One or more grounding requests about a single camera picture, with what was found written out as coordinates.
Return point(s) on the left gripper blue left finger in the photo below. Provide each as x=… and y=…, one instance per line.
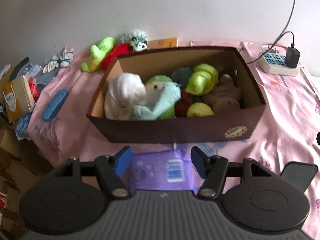
x=122, y=161

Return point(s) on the pink bed sheet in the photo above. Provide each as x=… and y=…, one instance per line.
x=255, y=189

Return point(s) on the red plush toy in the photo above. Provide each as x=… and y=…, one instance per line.
x=119, y=49

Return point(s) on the tan paper bag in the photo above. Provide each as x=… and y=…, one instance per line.
x=18, y=98

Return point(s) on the green smiling plush toy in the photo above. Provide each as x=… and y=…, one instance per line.
x=154, y=86

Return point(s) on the blue glasses case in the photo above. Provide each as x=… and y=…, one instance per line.
x=54, y=106

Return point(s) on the neon yellow knotted cloth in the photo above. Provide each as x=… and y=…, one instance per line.
x=204, y=78

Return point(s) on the yellow book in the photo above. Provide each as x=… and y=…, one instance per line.
x=163, y=43

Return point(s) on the brown cardboard box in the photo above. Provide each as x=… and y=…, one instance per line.
x=220, y=127

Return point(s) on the yellow plush ball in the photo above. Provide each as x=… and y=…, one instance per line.
x=199, y=109

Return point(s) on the purple plastic package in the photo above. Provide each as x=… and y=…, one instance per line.
x=170, y=170

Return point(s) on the green yellow plush toy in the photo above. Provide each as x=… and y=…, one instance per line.
x=98, y=52

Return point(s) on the white power strip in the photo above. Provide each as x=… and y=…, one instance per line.
x=272, y=63

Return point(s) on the black power adapter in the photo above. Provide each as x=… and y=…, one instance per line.
x=292, y=57

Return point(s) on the white panda plush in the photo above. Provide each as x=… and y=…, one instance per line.
x=136, y=38

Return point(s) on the light teal cloth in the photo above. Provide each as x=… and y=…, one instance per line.
x=170, y=96

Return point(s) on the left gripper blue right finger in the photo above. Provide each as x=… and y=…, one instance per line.
x=201, y=162

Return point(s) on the white knotted cloth toy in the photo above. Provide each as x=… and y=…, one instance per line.
x=60, y=60

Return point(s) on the beige plush bear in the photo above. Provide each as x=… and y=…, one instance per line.
x=225, y=97

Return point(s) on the white fluffy towel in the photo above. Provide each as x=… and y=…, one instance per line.
x=124, y=91

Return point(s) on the teal fluffy plush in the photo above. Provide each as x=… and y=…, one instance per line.
x=182, y=75

